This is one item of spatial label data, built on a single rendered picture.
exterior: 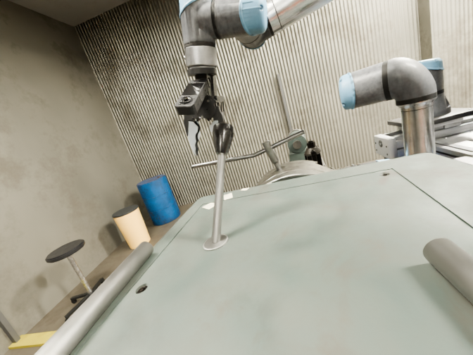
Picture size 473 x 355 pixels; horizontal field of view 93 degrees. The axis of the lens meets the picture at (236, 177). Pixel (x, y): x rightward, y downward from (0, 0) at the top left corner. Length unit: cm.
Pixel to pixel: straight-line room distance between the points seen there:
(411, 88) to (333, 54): 344
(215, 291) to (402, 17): 452
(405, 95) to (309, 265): 67
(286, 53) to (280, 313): 402
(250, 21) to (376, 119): 396
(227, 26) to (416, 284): 53
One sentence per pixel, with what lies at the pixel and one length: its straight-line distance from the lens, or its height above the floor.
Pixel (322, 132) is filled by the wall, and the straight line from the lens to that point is 417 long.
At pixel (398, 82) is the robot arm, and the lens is 82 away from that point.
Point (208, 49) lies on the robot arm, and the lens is 58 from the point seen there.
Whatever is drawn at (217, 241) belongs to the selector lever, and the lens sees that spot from 31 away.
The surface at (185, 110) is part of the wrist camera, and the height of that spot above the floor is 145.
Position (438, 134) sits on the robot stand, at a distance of 127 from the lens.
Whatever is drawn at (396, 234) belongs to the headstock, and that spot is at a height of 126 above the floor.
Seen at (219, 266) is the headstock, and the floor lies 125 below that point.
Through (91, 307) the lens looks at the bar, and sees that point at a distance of 29.
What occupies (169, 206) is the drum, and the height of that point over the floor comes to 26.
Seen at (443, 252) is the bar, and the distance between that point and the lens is 22.
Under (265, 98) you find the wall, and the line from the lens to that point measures 404.
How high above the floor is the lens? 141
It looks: 15 degrees down
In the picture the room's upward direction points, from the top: 17 degrees counter-clockwise
